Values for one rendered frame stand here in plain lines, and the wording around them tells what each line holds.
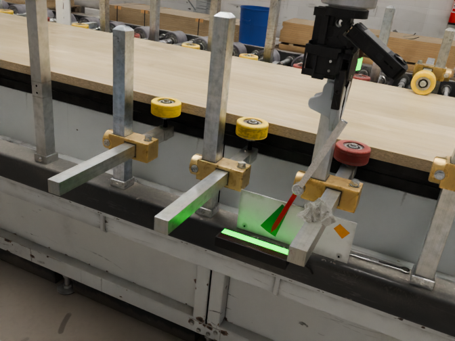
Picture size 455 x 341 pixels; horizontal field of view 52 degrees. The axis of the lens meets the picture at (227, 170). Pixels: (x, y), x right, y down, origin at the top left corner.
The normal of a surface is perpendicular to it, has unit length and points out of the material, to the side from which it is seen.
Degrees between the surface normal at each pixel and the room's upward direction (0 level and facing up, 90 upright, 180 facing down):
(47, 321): 0
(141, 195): 0
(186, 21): 90
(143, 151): 90
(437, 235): 90
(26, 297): 0
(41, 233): 90
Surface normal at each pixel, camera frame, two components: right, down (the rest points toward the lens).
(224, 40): -0.42, 0.34
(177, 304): 0.10, -0.91
